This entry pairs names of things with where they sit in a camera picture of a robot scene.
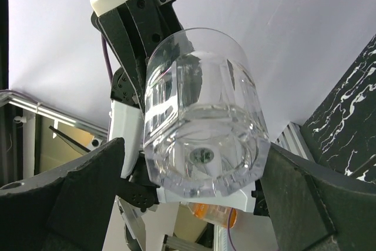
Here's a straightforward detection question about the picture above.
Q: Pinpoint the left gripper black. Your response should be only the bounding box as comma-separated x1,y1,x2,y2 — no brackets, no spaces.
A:
91,0,182,110

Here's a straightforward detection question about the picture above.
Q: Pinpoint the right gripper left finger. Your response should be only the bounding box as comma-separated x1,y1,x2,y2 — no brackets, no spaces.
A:
1,138,125,250

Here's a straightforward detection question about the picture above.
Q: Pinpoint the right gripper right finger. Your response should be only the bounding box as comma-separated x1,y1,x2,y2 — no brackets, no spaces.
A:
261,144,375,250

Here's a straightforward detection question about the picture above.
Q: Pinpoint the clear drinking glass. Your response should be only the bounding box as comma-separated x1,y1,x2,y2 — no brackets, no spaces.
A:
143,28,270,198

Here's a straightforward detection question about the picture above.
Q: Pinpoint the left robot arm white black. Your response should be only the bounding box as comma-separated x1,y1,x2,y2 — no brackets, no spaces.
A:
92,0,182,250

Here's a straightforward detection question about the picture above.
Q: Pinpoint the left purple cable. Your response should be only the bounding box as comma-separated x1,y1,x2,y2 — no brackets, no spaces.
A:
101,35,113,87

